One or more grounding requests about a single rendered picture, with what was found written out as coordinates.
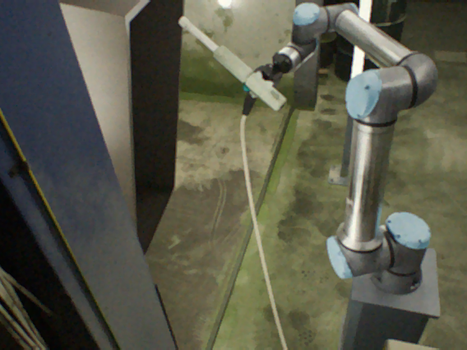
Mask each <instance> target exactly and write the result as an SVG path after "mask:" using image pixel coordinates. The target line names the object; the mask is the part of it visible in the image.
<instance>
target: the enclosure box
mask: <svg viewBox="0 0 467 350"><path fill-rule="evenodd" d="M58 1H59V3H60V6H61V8H62V13H63V15H64V18H65V21H66V23H67V28H68V30H69V33H70V36H71V38H72V42H73V45H74V47H75V50H76V54H77V56H78V59H79V62H80V64H81V69H82V71H83V74H84V79H85V82H86V86H87V89H88V91H89V94H90V98H91V101H92V104H93V106H94V109H95V112H96V115H97V118H98V120H99V124H100V127H101V130H102V132H103V135H104V139H105V142H106V145H107V147H108V150H109V154H110V157H111V160H112V162H113V167H114V170H115V173H116V175H117V178H118V181H119V184H120V187H121V189H122V192H123V196H124V199H125V201H126V204H127V208H128V211H129V214H130V216H131V219H132V223H134V227H135V229H136V234H137V236H138V239H139V242H140V244H141V249H142V250H143V253H144V256H145V258H146V255H147V253H148V250H149V249H150V245H151V243H152V241H153V239H154V237H155V234H156V232H157V229H158V227H159V225H160V222H161V219H162V217H163V215H164V212H165V210H166V208H167V205H168V203H169V200H170V198H171V195H172V194H173V190H174V188H175V178H176V160H177V143H178V111H179V95H180V78H181V62H182V55H183V30H184V27H182V26H181V25H180V24H179V22H180V20H181V18H183V17H184V13H185V0H58Z"/></svg>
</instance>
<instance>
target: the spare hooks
mask: <svg viewBox="0 0 467 350"><path fill-rule="evenodd" d="M0 280H1V281H0V297H1V299H3V301H5V303H6V304H7V305H8V307H9V308H10V309H11V311H12V312H13V314H14V315H15V317H16V318H17V319H18V321H19V322H20V323H21V324H22V325H23V327H24V328H25V330H26V332H27V334H28V335H29V336H30V338H31V340H32V341H33V342H32V341H31V340H30V339H29V338H28V337H27V336H26V334H25V333H24V331H23V330H22V329H21V327H20V326H19V325H18V324H17V323H16V322H15V321H14V320H13V319H12V318H11V317H10V316H9V315H8V313H7V312H6V311H5V310H4V309H3V307H2V306H1V305H0V312H1V313H2V315H3V316H4V317H5V318H6V319H7V320H8V322H9V323H10V324H11V325H12V326H13V328H14V329H15V330H16V332H17V333H18V334H19V335H20V336H21V337H20V336H19V335H17V334H16V332H15V331H14V330H13V329H12V328H11V327H10V325H9V324H8V323H7V322H6V321H5V319H4V318H3V317H2V316H1V314H0V324H1V325H3V326H4V327H5V328H6V329H7V330H8V332H9V333H10V335H11V336H12V337H13V338H14V339H15V340H16V342H17V343H18V344H19V345H20V346H21V347H22V349H23V350H50V349H49V347H48V345H47V344H46V343H45V342H44V340H43V339H42V338H41V336H40V333H39V332H38V330H37V329H36V328H35V327H34V325H33V324H32V322H31V321H30V317H29V316H28V315H27V314H26V311H25V308H24V307H23V306H22V304H21V302H20V300H19V298H18V296H17V295H16V292H15V291H14V288H13V286H12V285H11V283H12V284H13V285H15V286H16V287H18V288H19V289H20V290H21V291H22V293H23V294H24V295H25V296H27V297H28V298H29V299H30V300H31V301H33V302H35V303H36V304H37V305H38V306H39V307H40V308H42V309H43V310H44V311H45V312H47V313H48V314H50V315H51V316H52V317H53V318H54V319H56V320H57V321H58V322H59V323H60V324H62V321H61V320H60V319H59V318H58V317H57V316H56V315H55V314H54V313H53V312H52V311H51V310H50V309H49V308H48V307H46V305H45V304H43V303H42V302H40V301H39V300H38V299H37V298H36V297H35V296H33V295H32V294H31V293H30V292H29V291H28V290H26V289H25V287H23V286H22V285H20V284H19V283H18V282H17V281H16V280H15V279H14V278H13V277H12V276H11V275H10V274H9V273H7V272H6V271H5V270H4V269H2V267H1V266H0ZM1 282H2V283H1ZM2 284H3V285H2ZM3 286H4V287H3ZM22 338H23V339H24V340H25V341H26V342H27V344H28V345H29V346H30V348H29V347H28V346H27V345H26V343H25V342H24V341H23V340H22Z"/></svg>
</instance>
